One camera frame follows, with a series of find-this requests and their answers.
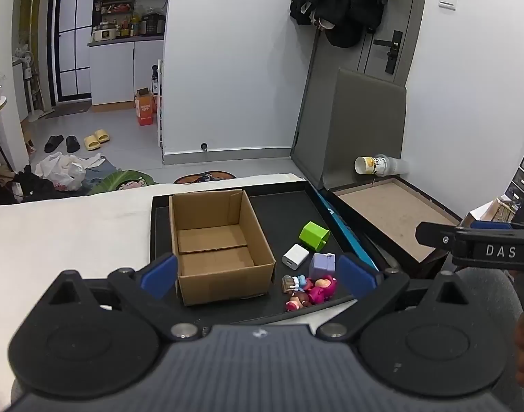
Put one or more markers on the grey cloth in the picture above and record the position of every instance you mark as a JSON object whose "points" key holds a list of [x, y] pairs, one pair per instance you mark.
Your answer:
{"points": [[493, 300]]}

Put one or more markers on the brown cardboard box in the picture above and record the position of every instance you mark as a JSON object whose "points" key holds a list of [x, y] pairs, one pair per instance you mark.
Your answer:
{"points": [[219, 261]]}

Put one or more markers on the grey floor mat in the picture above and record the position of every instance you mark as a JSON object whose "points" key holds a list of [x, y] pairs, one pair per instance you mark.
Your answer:
{"points": [[69, 110]]}

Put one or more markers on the green hexagonal box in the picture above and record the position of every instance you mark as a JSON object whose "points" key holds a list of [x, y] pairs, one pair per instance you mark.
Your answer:
{"points": [[313, 237]]}

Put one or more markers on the yellow slipper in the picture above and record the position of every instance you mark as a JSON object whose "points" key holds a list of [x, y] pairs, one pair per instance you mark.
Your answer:
{"points": [[103, 135], [91, 142]]}

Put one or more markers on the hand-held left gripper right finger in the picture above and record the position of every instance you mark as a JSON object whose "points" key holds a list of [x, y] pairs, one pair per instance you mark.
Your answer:
{"points": [[355, 274]]}

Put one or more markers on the black slipper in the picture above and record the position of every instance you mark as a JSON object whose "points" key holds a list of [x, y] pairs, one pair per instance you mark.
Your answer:
{"points": [[73, 144], [54, 143]]}

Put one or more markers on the grey-blue jeans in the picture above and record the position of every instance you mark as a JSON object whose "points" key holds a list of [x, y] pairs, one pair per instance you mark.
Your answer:
{"points": [[99, 171]]}

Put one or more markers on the green cartoon mat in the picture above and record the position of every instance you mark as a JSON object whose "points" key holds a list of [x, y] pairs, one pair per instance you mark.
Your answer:
{"points": [[124, 182]]}

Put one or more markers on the grey chair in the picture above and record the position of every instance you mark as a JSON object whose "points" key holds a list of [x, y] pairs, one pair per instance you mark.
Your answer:
{"points": [[365, 116]]}

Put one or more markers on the stacked clear plastic cups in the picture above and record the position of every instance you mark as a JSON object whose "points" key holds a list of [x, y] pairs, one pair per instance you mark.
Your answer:
{"points": [[380, 165]]}

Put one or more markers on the white power adapter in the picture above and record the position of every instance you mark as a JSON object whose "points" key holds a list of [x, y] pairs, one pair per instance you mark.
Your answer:
{"points": [[294, 257]]}

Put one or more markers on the brown-haired doll figurine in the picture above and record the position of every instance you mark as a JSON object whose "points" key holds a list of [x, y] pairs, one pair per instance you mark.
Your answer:
{"points": [[298, 302]]}

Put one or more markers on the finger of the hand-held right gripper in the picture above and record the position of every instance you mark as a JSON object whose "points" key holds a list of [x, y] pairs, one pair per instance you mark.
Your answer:
{"points": [[436, 235], [489, 225]]}

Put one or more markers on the white box with patterned lid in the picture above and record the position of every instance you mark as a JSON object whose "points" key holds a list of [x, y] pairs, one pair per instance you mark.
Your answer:
{"points": [[487, 212]]}

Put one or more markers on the kitchen shelf with bottles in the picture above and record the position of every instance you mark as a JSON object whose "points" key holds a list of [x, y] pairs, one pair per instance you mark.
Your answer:
{"points": [[129, 13]]}

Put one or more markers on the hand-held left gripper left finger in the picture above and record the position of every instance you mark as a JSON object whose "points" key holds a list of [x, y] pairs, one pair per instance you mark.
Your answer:
{"points": [[161, 274]]}

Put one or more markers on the white standing fan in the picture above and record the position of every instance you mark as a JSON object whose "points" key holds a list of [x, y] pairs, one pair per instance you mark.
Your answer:
{"points": [[26, 68]]}

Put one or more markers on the grey door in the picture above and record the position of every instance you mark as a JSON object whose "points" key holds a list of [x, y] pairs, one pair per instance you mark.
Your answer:
{"points": [[412, 8]]}

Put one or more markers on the dark clothes pile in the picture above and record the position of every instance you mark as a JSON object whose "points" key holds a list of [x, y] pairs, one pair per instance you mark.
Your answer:
{"points": [[30, 186]]}

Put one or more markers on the white kitchen cabinet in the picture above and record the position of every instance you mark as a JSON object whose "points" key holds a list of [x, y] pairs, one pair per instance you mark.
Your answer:
{"points": [[116, 73]]}

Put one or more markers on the black spray bottle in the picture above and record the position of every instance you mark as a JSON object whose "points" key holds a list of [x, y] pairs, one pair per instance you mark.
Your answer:
{"points": [[155, 80]]}

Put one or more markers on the orange cardboard box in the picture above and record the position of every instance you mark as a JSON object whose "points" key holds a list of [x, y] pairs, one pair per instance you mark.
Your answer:
{"points": [[145, 109]]}

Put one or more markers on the black-framed glass sliding door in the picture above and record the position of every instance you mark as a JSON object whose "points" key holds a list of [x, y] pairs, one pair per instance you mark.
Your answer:
{"points": [[73, 51]]}

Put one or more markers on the blue figurine with brown barrel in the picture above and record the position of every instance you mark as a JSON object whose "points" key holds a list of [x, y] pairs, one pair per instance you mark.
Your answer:
{"points": [[297, 284]]}

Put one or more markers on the white plastic bag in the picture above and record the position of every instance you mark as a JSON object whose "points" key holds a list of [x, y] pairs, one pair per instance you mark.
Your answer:
{"points": [[64, 171]]}

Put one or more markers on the brown and black doormat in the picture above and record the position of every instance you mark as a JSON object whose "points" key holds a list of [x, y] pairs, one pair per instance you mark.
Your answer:
{"points": [[202, 178]]}

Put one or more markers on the black tray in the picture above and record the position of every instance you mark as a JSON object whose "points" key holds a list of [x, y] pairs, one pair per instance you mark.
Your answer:
{"points": [[283, 214]]}

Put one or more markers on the pink bear figurine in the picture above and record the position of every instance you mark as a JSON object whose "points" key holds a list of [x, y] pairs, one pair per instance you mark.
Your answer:
{"points": [[323, 291]]}

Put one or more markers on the black hanging coats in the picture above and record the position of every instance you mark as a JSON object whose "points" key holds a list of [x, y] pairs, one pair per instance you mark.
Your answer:
{"points": [[339, 0]]}

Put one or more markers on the purple cube toy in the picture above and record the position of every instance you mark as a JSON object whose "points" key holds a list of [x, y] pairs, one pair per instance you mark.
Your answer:
{"points": [[321, 266]]}

